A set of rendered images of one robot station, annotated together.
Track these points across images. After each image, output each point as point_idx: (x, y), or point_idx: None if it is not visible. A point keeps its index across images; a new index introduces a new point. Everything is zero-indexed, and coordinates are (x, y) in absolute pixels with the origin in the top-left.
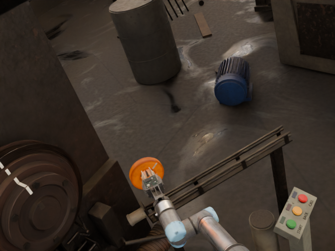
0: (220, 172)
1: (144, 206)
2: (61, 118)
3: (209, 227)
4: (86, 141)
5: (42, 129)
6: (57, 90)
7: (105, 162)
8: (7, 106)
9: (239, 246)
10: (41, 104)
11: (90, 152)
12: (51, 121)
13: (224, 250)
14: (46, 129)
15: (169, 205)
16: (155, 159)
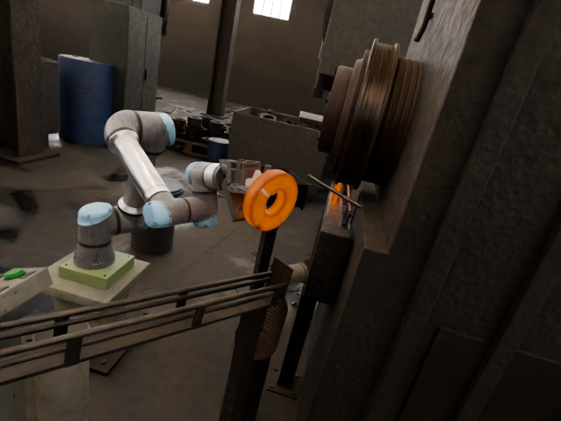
0: (133, 338)
1: (285, 277)
2: (432, 93)
3: (154, 170)
4: (409, 174)
5: (427, 84)
6: (457, 35)
7: (386, 246)
8: (446, 15)
9: (117, 127)
10: (446, 43)
11: (400, 198)
12: (432, 84)
13: (134, 132)
14: (427, 89)
15: (209, 166)
16: (258, 184)
